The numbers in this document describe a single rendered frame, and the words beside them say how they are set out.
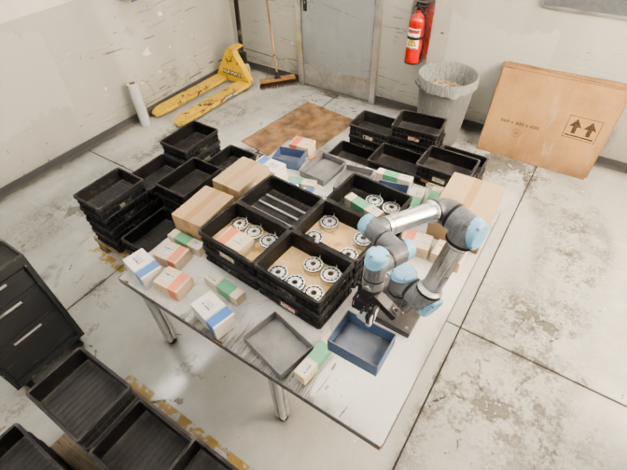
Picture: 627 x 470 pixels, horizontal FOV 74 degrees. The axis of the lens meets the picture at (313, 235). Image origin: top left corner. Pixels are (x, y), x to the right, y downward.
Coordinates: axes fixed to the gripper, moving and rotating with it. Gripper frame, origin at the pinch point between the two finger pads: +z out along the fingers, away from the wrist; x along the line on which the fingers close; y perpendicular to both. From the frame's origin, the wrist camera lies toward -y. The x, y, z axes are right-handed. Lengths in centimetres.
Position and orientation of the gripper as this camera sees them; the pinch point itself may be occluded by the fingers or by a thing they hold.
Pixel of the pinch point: (370, 324)
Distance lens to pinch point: 159.1
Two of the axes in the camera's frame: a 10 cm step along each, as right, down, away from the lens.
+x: -5.7, 5.3, -6.3
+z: -0.2, 7.5, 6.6
